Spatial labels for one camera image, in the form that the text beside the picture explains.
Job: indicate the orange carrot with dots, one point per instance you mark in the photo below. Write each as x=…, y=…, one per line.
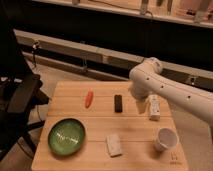
x=89, y=99

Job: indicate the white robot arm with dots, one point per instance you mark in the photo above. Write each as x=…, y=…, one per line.
x=146, y=78

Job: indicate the white glue bottle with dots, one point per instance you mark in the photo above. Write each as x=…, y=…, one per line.
x=154, y=108

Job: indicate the black chair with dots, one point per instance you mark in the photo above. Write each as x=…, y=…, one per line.
x=19, y=94

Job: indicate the white sponge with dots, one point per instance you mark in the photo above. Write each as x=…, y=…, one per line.
x=113, y=145

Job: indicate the green bowl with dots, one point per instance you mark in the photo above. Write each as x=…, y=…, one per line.
x=66, y=137

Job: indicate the black eraser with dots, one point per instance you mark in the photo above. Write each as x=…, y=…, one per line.
x=118, y=103

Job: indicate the white paper cup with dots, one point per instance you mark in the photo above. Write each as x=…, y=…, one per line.
x=165, y=139

